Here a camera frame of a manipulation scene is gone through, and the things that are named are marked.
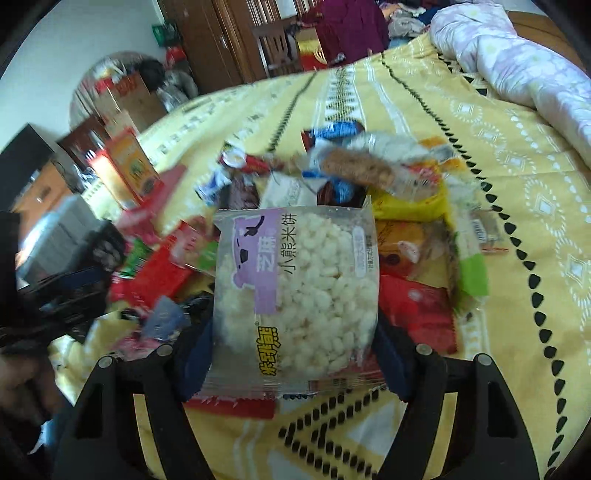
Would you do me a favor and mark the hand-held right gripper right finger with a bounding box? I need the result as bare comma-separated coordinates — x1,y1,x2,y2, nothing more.
372,318,548,480

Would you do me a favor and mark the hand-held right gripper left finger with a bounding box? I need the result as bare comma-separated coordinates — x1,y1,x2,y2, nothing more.
54,295,218,480

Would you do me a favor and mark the pile of snack packets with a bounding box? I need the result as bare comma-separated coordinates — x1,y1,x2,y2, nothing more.
185,121,511,411

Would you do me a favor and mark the puffed rice cake packet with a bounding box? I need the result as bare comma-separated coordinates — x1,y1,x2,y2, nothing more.
198,205,382,400

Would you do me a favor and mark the person's left hand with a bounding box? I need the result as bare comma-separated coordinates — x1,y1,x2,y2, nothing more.
0,353,61,430

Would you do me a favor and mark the red snack box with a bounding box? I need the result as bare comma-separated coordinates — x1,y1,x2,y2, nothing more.
108,222,220,317

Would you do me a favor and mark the wooden chest of drawers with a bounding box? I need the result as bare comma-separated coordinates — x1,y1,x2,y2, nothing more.
11,161,79,222

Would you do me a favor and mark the black television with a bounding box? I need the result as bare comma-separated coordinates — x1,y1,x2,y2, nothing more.
0,122,54,204

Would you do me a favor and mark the pink snack packet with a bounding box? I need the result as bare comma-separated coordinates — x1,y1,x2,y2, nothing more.
117,166,188,241

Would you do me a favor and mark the orange red carton box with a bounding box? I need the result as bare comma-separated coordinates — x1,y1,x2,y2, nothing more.
90,128,164,210

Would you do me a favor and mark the red printed cardboard box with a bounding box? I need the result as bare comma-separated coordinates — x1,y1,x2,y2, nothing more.
95,74,167,127

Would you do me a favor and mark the yellow patterned bedsheet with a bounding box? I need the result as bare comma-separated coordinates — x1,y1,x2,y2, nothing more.
46,34,591,480

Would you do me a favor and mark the clear plastic bag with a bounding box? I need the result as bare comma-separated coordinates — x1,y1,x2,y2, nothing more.
157,69,199,104

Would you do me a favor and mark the green bag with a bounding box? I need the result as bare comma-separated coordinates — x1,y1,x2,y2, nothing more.
151,22,181,47

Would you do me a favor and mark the brown wooden wardrobe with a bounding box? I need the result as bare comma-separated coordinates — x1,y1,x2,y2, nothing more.
159,0,324,84

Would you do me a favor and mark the red gift box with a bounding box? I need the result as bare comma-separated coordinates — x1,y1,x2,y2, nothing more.
295,30,331,70

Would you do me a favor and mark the light floral quilt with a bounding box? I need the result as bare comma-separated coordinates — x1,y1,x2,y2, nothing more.
429,0,591,134

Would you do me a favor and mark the carved wooden chair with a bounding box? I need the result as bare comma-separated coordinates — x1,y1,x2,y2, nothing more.
252,18,301,77

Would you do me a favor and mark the maroon garment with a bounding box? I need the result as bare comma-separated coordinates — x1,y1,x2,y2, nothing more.
316,0,391,65

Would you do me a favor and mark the heap of clothes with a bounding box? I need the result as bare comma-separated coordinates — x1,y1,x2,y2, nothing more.
388,0,444,38

